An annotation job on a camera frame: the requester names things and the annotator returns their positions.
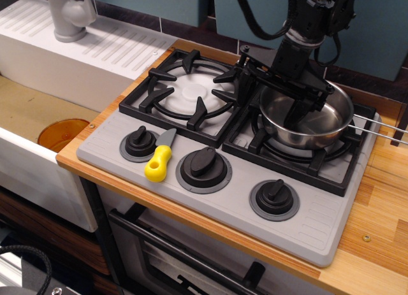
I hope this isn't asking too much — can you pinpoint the grey toy faucet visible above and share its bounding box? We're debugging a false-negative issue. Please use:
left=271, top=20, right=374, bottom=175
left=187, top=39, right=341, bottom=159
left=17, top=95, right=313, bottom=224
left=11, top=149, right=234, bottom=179
left=48, top=0, right=97, bottom=43

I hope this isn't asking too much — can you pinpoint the black stove knob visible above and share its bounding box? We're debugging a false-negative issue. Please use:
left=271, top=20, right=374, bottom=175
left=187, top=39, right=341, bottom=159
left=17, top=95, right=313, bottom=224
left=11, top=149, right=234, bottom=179
left=119, top=126, right=159, bottom=163
left=249, top=179, right=300, bottom=222
left=175, top=147, right=233, bottom=194

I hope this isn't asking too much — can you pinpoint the black right stove knob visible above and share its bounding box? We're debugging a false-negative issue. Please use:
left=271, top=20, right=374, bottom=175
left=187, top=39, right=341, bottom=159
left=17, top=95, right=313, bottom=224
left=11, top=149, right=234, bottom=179
left=249, top=179, right=300, bottom=222

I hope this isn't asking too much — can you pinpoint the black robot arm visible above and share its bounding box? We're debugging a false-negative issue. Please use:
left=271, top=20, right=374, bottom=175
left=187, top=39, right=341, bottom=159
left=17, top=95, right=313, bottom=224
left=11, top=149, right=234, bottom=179
left=237, top=0, right=356, bottom=129

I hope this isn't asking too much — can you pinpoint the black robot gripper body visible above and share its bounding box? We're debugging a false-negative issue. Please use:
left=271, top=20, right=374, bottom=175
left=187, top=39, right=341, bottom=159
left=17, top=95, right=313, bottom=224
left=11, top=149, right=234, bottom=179
left=235, top=33, right=334, bottom=112

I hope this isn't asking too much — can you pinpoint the grey toy stove top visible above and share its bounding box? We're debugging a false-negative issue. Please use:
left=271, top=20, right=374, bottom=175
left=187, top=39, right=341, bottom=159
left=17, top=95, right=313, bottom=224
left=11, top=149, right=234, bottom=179
left=75, top=48, right=383, bottom=269

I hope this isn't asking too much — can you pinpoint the stainless steel pan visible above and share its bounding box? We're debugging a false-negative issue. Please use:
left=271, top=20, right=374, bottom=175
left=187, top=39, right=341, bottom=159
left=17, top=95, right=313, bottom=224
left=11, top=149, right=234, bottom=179
left=258, top=86, right=397, bottom=150

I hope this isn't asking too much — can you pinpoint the orange plastic bowl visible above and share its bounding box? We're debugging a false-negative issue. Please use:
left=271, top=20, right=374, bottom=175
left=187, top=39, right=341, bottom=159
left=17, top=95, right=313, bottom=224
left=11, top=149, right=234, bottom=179
left=37, top=119, right=89, bottom=153

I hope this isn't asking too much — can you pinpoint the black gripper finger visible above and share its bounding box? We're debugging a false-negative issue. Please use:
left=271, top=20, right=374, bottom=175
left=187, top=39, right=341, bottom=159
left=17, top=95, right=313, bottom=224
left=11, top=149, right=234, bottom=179
left=237, top=68, right=255, bottom=106
left=284, top=99, right=315, bottom=129

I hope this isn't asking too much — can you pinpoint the black middle stove knob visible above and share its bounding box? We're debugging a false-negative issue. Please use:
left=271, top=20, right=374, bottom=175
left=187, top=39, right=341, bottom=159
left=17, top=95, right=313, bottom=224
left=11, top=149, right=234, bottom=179
left=175, top=147, right=233, bottom=194

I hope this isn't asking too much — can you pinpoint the black braided cable foreground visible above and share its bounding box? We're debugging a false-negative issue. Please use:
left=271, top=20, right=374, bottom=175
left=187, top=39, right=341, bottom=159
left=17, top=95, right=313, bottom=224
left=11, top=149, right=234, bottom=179
left=0, top=245, right=52, bottom=295

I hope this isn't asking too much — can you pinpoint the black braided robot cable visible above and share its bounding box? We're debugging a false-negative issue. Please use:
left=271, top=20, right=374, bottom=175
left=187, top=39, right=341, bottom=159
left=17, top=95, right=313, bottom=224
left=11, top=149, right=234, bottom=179
left=234, top=0, right=297, bottom=41

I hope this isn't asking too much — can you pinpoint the white toy sink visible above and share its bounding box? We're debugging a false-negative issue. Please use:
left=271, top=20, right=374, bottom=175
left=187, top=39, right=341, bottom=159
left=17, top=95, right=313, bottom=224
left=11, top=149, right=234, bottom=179
left=1, top=0, right=175, bottom=232

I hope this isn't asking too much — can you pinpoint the black right burner grate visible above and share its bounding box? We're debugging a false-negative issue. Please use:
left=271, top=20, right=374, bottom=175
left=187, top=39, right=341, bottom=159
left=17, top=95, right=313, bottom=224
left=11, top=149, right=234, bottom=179
left=222, top=94, right=379, bottom=196

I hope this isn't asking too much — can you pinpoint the yellow handled toy knife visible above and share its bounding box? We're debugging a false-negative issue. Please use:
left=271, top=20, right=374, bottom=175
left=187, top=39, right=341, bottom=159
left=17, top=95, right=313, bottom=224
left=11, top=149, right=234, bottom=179
left=144, top=128, right=177, bottom=182

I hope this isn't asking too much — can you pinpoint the black left burner grate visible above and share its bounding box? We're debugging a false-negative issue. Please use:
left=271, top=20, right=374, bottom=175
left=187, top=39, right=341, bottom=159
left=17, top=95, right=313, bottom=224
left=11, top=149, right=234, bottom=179
left=119, top=49, right=240, bottom=148

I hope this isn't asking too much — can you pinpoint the black burner grate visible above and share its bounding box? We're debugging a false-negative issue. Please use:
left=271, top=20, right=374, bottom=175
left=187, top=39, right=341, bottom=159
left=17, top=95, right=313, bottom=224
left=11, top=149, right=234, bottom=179
left=222, top=94, right=379, bottom=196
left=119, top=49, right=240, bottom=148

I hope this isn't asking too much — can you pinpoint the black left stove knob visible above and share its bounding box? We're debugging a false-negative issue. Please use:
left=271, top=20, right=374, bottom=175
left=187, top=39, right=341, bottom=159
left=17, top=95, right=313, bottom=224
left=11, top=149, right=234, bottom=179
left=119, top=126, right=159, bottom=163

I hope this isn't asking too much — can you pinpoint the toy oven door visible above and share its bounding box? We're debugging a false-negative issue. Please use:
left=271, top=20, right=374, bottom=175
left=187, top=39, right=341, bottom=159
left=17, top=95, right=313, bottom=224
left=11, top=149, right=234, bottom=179
left=108, top=203, right=328, bottom=294

